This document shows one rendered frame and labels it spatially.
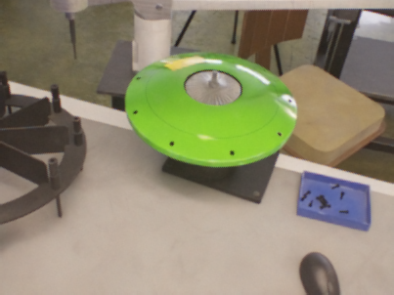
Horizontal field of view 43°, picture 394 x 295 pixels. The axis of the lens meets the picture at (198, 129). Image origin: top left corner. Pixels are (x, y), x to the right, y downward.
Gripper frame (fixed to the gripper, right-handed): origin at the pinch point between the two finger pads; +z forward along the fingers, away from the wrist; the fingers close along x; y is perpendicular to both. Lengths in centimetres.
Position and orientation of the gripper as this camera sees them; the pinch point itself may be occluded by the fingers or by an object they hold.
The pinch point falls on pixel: (327, 34)
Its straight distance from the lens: 128.0
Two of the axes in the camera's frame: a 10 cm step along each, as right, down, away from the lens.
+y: 9.9, 1.3, -0.3
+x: 1.1, -6.6, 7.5
